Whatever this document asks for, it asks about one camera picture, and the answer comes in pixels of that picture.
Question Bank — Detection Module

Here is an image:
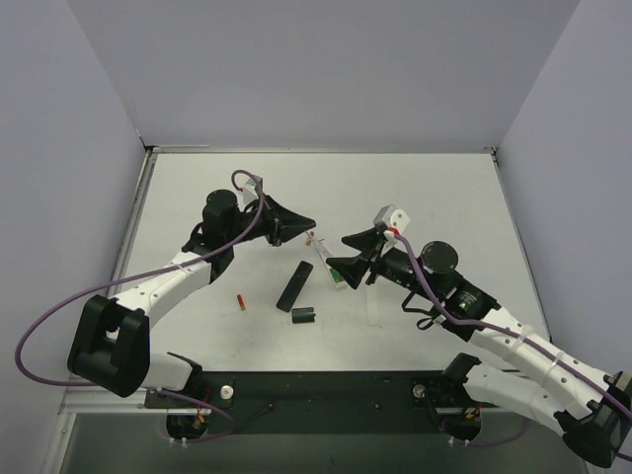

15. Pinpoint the black remote control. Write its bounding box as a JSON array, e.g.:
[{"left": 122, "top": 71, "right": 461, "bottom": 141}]
[{"left": 276, "top": 261, "right": 313, "bottom": 312}]

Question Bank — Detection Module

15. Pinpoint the white remote control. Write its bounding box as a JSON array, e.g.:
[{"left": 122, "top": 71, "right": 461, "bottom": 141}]
[{"left": 313, "top": 239, "right": 347, "bottom": 290}]

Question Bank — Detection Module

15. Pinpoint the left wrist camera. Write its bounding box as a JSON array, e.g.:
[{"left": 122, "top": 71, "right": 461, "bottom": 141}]
[{"left": 240, "top": 176, "right": 262, "bottom": 206}]

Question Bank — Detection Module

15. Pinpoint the green battery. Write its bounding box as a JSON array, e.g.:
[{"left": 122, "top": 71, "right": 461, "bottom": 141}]
[{"left": 330, "top": 269, "right": 345, "bottom": 285}]

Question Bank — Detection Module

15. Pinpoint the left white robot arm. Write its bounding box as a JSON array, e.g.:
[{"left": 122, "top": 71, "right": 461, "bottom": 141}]
[{"left": 67, "top": 190, "right": 316, "bottom": 407}]

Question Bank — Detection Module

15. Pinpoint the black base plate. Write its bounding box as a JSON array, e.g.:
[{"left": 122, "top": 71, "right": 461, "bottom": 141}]
[{"left": 144, "top": 370, "right": 477, "bottom": 435}]

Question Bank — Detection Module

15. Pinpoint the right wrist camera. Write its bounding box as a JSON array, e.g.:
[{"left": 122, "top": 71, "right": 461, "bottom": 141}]
[{"left": 373, "top": 204, "right": 411, "bottom": 243}]

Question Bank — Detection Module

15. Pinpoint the black battery cover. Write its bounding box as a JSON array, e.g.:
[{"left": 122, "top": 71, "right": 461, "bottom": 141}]
[{"left": 290, "top": 307, "right": 316, "bottom": 324}]

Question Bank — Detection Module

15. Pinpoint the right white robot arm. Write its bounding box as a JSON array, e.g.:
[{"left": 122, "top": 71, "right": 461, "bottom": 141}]
[{"left": 327, "top": 227, "right": 631, "bottom": 469}]

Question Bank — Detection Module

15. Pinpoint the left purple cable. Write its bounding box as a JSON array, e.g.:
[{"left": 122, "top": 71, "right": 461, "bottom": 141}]
[{"left": 13, "top": 170, "right": 268, "bottom": 386}]

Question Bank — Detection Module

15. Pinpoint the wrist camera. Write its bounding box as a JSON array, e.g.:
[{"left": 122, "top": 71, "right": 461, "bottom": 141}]
[
  {"left": 373, "top": 204, "right": 411, "bottom": 243},
  {"left": 240, "top": 176, "right": 262, "bottom": 206}
]

